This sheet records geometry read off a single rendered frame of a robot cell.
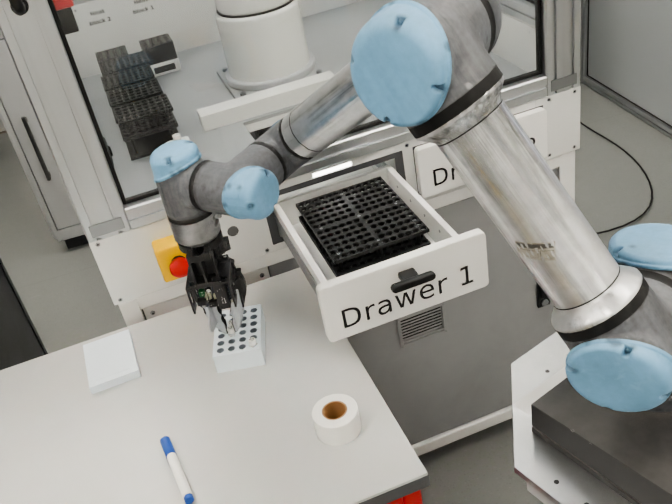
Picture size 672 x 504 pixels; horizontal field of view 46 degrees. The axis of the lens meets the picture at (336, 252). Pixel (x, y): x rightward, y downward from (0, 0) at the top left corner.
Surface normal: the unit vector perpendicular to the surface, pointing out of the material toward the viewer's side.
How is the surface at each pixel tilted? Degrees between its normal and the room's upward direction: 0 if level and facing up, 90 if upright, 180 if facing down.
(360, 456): 0
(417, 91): 83
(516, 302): 90
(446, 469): 0
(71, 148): 90
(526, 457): 0
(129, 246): 90
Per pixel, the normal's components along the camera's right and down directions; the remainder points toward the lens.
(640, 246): -0.13, -0.89
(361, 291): 0.33, 0.49
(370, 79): -0.57, 0.44
